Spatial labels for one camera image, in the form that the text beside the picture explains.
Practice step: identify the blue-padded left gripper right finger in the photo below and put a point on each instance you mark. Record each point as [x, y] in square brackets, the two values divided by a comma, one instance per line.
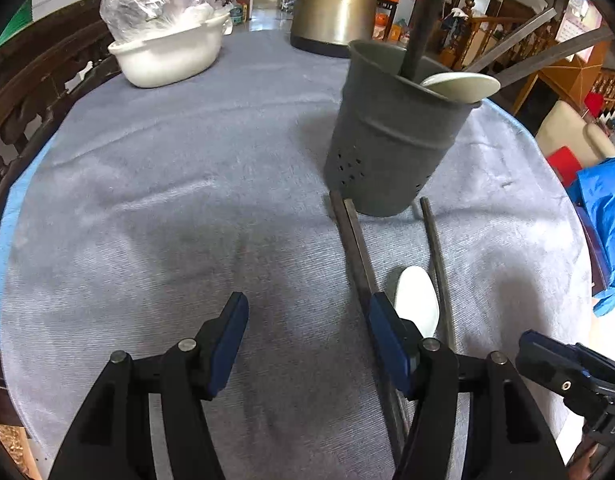
[508, 437]

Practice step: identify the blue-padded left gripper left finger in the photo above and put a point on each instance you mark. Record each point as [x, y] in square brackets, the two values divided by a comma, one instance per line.
[110, 436]

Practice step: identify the dark chopstick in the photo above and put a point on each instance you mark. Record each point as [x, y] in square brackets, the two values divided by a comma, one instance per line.
[553, 54]
[346, 239]
[365, 278]
[437, 260]
[509, 41]
[426, 13]

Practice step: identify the white plastic spoon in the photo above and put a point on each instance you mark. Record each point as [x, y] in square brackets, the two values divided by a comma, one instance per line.
[463, 87]
[416, 300]

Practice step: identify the person's right hand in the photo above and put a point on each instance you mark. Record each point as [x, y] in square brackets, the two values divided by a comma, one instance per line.
[579, 467]

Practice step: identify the blue plastic sheet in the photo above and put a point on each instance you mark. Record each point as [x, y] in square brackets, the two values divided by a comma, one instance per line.
[594, 189]

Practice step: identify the red plastic chair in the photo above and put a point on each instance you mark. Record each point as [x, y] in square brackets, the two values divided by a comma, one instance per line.
[565, 165]

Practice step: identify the dark grey utensil holder cup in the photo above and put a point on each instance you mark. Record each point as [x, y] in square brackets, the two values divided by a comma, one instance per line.
[391, 133]

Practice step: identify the dark carved wooden sideboard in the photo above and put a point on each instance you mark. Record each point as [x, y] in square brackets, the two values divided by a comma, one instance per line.
[44, 71]

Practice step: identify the wooden staircase railing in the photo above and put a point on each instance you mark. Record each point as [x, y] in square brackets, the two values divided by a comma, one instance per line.
[464, 35]

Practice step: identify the white plastic basin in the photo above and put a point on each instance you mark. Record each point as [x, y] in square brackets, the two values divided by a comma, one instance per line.
[164, 60]

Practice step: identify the clear plastic bag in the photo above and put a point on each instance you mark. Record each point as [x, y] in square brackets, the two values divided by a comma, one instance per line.
[141, 20]

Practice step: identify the green thermos jug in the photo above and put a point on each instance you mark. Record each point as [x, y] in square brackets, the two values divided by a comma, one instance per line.
[22, 18]

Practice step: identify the gold electric kettle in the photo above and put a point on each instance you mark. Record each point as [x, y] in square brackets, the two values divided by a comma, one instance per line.
[326, 27]

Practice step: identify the wall calendar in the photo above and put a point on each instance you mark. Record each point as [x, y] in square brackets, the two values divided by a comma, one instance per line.
[580, 16]

